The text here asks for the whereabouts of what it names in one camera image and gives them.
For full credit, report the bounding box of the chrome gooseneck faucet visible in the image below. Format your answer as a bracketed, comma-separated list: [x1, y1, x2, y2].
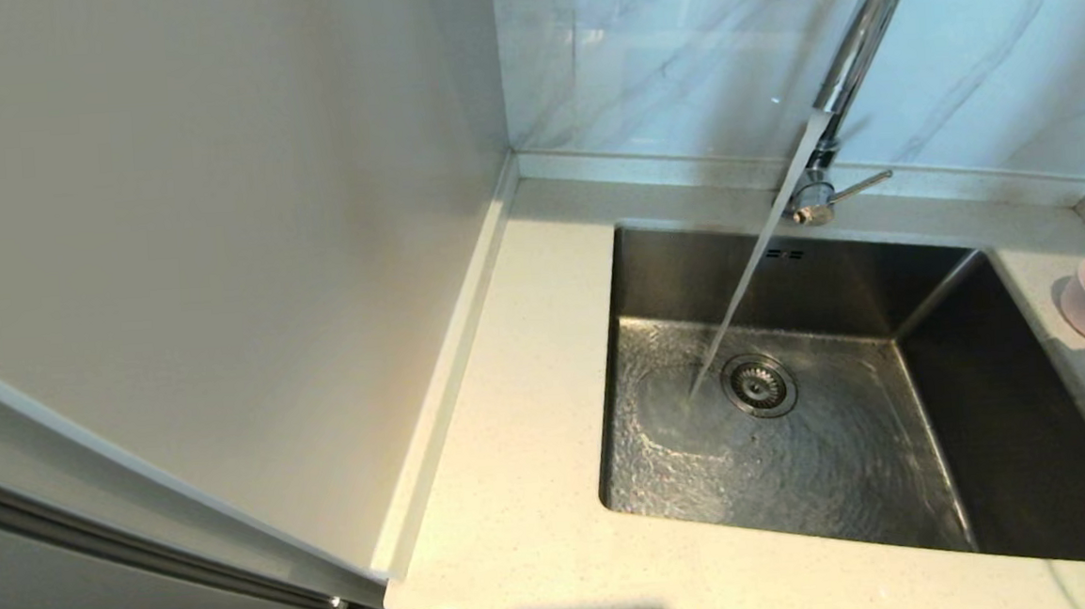
[774, 0, 934, 225]

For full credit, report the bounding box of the running water stream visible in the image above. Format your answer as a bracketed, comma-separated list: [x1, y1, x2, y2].
[669, 108, 848, 402]

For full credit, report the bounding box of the chrome faucet lever handle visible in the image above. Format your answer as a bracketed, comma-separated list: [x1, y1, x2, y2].
[787, 168, 896, 229]

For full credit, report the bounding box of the stainless steel sink basin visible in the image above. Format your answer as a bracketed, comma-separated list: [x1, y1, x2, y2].
[583, 196, 1085, 595]

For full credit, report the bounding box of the round metal drain strainer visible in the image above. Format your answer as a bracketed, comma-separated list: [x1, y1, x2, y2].
[719, 351, 800, 421]

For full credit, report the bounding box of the grey cabinet door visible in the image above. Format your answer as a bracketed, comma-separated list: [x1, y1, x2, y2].
[0, 315, 388, 609]

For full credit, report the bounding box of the steel bar door handle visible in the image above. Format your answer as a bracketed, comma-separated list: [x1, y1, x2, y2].
[0, 440, 347, 609]

